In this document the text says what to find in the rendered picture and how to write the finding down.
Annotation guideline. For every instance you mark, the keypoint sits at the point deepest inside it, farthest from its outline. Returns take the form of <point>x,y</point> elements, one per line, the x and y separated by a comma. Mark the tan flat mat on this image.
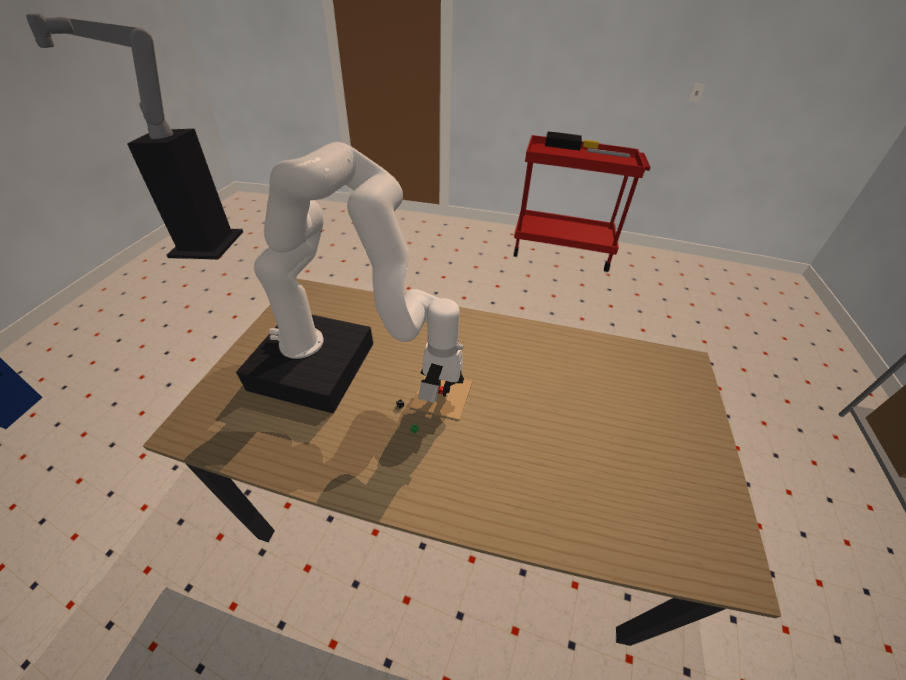
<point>450,406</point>

